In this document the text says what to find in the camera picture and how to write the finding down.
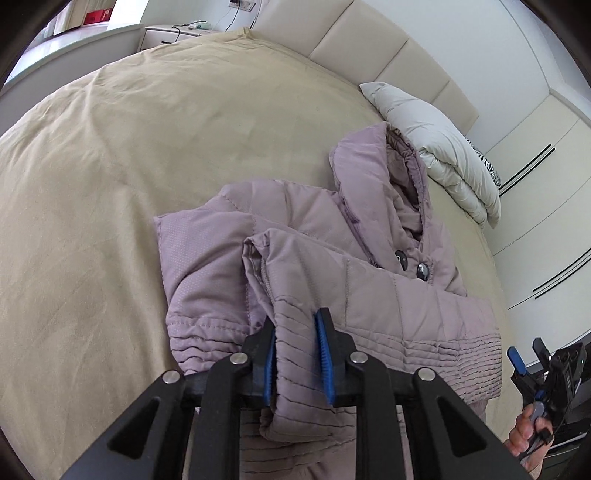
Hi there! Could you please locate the person's right hand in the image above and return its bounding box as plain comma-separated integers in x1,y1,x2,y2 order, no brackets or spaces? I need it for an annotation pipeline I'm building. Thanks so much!
503,405,552,468

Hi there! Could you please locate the black wardrobe handle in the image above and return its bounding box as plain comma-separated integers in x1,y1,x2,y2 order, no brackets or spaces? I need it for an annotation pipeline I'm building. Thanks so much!
532,251,591,301
499,144,556,197

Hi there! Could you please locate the folded white duvet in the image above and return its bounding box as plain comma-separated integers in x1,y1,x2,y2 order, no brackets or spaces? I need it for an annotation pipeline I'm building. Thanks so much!
359,82,502,229

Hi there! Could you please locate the black charging cable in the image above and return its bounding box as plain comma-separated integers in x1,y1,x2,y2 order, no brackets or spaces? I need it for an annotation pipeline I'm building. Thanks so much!
173,4,241,37

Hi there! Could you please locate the white wardrobe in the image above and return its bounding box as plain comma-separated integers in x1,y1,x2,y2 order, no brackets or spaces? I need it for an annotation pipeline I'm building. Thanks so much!
480,0,591,370

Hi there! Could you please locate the bed with beige sheet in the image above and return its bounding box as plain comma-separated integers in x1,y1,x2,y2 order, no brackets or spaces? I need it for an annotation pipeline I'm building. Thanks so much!
0,28,509,480

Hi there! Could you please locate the white nightstand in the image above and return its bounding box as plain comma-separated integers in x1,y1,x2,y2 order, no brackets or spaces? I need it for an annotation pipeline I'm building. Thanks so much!
139,21,227,51

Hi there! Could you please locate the purple padded hooded jacket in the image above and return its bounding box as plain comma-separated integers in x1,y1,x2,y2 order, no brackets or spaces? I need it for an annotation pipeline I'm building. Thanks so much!
152,122,503,480

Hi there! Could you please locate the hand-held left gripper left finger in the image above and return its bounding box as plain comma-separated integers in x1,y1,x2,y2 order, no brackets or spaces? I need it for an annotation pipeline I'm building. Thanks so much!
60,318,278,480

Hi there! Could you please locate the cream padded headboard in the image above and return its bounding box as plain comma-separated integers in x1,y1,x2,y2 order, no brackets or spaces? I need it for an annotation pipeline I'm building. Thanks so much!
252,0,478,137

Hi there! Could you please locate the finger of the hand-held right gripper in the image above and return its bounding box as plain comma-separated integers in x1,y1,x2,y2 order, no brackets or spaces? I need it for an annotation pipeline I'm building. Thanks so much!
532,338,553,370
506,347,531,374

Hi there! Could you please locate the zebra print pillow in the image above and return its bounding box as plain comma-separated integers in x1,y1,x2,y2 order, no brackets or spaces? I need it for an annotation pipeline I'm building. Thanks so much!
464,136,502,190

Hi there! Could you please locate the white window sill platform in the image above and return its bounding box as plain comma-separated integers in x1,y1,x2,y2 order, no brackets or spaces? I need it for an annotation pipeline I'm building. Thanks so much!
0,23,144,121

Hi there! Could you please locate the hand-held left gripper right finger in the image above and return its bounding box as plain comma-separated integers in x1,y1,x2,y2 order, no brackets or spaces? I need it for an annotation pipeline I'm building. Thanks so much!
314,308,532,480

